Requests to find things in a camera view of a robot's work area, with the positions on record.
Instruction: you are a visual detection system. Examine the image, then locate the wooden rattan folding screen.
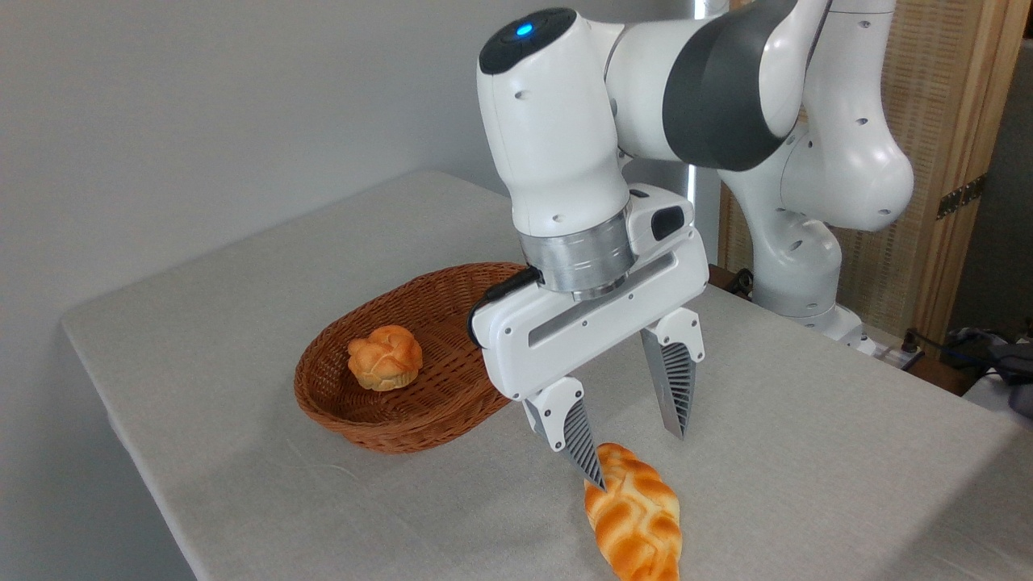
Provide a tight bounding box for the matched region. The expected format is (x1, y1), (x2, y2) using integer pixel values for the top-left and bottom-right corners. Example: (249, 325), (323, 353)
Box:
(718, 0), (1032, 344)

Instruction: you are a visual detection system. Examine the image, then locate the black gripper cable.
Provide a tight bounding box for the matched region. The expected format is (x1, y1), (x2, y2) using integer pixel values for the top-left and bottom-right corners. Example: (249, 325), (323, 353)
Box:
(466, 265), (543, 349)

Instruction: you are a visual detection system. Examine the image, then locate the dark grey device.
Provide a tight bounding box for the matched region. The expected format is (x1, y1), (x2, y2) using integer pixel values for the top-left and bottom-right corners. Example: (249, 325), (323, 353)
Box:
(989, 343), (1033, 419)

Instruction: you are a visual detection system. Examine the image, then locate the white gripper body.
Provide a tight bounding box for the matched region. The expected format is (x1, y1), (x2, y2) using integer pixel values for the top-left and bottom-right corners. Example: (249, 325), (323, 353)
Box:
(470, 187), (711, 402)

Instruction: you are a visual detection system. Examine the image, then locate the white power strip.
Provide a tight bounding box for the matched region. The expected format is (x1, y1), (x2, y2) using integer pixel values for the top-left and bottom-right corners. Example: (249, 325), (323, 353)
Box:
(868, 337), (926, 372)

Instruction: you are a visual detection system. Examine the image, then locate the black blue cable bundle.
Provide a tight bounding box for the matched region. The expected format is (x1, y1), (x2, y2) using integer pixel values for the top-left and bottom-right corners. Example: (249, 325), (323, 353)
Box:
(904, 327), (1006, 374)

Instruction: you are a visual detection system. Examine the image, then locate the metal screen hinge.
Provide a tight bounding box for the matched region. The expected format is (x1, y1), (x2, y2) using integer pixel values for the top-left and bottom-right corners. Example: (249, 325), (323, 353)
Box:
(936, 173), (987, 220)

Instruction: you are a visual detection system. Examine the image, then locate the long braided bread loaf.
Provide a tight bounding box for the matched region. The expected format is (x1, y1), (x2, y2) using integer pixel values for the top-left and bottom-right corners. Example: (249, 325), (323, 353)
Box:
(583, 442), (684, 581)

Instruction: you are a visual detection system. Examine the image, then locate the round golden bread bun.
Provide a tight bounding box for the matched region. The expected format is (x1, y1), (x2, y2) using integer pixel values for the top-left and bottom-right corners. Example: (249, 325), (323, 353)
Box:
(347, 325), (424, 392)

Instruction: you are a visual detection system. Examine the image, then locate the grey tablecloth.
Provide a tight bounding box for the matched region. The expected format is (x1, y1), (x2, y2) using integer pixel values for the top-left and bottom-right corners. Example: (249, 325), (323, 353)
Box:
(61, 169), (1033, 581)

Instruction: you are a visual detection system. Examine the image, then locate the brown wicker oval basket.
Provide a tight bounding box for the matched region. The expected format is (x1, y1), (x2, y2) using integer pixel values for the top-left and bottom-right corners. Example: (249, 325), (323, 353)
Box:
(294, 262), (529, 454)

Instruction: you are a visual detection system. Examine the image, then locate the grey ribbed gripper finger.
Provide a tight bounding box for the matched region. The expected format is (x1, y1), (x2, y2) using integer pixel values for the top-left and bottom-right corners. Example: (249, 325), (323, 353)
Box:
(523, 376), (608, 491)
(639, 307), (705, 441)

